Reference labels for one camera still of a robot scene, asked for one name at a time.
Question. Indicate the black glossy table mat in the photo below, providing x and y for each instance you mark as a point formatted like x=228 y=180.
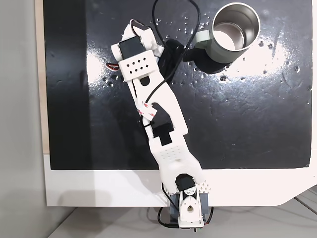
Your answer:
x=235 y=119

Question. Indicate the white tape with red print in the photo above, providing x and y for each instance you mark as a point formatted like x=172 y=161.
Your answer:
x=146 y=109

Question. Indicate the black oval camera box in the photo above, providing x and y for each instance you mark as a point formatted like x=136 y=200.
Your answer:
x=171 y=55

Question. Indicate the pale green steel-lined mug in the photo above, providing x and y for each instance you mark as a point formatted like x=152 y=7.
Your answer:
x=223 y=54

